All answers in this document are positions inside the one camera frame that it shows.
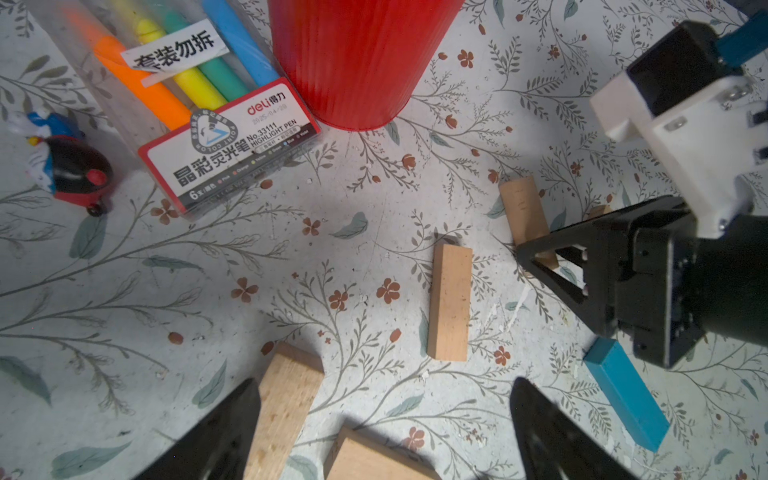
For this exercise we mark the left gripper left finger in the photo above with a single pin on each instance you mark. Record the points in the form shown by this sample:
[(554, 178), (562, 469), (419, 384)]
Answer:
[(218, 446)]

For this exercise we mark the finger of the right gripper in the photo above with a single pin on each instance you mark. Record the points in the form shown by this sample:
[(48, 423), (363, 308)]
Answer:
[(614, 271)]

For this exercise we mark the teal wood block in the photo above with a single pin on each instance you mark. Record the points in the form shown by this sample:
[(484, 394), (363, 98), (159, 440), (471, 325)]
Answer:
[(627, 393)]

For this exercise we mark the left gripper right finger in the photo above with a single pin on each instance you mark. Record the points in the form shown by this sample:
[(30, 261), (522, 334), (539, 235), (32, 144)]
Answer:
[(551, 445)]

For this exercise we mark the grooved wood block far right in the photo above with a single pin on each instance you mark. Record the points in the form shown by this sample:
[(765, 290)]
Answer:
[(598, 211)]

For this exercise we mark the highlighter pen pack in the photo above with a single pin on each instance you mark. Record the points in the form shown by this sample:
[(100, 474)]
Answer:
[(190, 86)]

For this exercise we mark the small penguin toy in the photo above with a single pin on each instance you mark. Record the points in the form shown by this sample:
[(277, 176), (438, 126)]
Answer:
[(62, 162)]

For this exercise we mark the red pencil cup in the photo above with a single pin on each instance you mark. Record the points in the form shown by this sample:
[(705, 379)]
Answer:
[(356, 63)]

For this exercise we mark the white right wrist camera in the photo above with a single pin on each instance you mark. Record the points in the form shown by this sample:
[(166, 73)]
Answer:
[(682, 96)]

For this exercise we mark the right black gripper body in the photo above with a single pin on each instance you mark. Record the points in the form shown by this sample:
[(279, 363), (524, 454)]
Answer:
[(683, 287)]

